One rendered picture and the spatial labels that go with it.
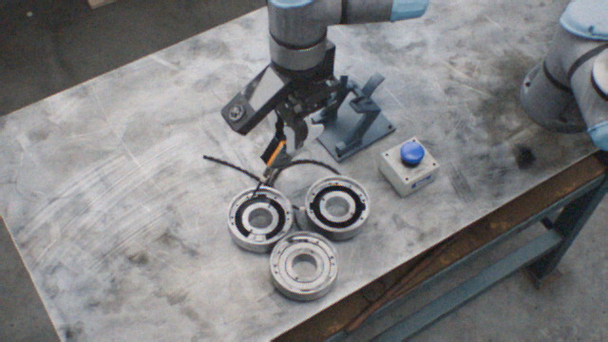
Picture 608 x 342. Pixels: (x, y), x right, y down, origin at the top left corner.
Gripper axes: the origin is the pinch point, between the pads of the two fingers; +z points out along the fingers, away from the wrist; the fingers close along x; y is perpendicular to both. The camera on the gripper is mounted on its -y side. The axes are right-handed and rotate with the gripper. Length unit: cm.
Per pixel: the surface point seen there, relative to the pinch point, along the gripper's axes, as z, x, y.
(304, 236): 10.1, -10.2, -2.9
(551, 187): 38, -18, 56
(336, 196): 10.5, -7.0, 5.7
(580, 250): 93, -22, 86
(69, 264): 13.3, 7.6, -34.9
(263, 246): 10.0, -8.2, -9.3
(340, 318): 38.3, -16.3, 1.9
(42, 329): 93, 41, -47
